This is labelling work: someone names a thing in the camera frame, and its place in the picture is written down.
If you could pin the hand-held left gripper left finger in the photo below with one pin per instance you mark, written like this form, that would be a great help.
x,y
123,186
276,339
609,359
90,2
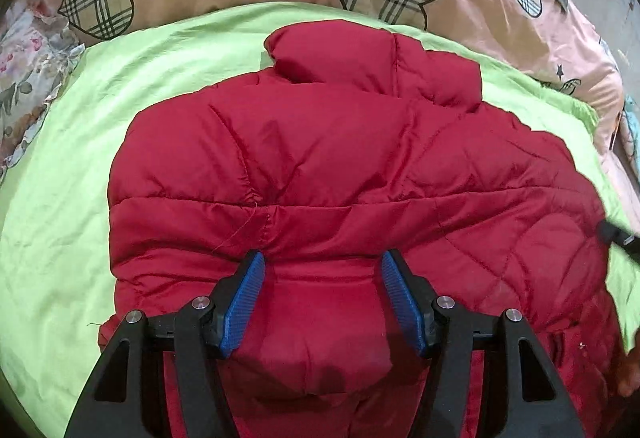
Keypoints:
x,y
245,303

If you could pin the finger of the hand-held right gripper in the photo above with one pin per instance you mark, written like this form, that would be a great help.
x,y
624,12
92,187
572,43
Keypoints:
x,y
612,233

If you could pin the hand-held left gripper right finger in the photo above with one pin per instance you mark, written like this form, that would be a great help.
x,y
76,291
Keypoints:
x,y
402,303

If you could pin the red puffer jacket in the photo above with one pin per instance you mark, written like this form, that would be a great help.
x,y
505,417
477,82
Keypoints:
x,y
325,158

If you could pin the person's right hand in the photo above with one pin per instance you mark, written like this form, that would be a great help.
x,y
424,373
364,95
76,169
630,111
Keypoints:
x,y
632,368

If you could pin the light green bed sheet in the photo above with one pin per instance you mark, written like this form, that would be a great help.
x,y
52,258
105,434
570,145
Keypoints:
x,y
60,218

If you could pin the floral ruffled pillow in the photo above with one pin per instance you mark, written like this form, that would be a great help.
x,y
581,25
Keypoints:
x,y
25,58

